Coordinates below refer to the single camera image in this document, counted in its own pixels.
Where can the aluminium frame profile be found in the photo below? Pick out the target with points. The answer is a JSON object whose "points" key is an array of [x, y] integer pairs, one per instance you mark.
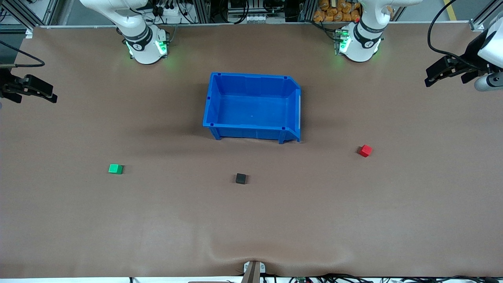
{"points": [[27, 13], [485, 15]]}

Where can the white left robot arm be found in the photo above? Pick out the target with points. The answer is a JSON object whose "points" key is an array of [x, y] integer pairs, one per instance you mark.
{"points": [[361, 43]]}

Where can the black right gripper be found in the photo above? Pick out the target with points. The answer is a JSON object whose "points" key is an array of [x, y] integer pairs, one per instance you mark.
{"points": [[5, 83]]}

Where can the white corner bracket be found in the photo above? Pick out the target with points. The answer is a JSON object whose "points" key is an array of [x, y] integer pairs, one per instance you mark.
{"points": [[29, 33]]}

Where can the green cube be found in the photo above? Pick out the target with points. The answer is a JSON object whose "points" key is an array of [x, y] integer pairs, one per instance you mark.
{"points": [[114, 169]]}

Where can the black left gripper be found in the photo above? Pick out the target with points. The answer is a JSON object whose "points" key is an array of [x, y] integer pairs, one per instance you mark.
{"points": [[471, 54]]}

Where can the bag of orange items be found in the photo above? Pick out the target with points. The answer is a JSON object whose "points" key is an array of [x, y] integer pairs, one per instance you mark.
{"points": [[338, 11]]}

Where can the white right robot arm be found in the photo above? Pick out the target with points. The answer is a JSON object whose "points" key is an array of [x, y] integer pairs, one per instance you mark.
{"points": [[145, 51]]}

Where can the white terminal block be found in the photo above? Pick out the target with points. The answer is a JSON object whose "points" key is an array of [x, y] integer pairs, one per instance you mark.
{"points": [[259, 18]]}

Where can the blue plastic storage bin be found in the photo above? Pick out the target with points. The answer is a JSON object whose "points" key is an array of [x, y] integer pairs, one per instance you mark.
{"points": [[251, 110]]}

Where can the black cube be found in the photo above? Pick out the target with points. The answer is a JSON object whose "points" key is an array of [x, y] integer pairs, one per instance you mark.
{"points": [[241, 179]]}

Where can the brown table mat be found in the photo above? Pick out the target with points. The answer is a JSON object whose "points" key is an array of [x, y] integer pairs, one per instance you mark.
{"points": [[157, 220]]}

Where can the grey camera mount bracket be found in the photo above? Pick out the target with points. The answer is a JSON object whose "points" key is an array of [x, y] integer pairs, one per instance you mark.
{"points": [[253, 273]]}

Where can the white power strip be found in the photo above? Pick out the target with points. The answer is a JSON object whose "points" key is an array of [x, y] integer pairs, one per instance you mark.
{"points": [[171, 16]]}

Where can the red cube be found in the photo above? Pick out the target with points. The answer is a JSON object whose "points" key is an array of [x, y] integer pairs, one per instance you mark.
{"points": [[365, 150]]}

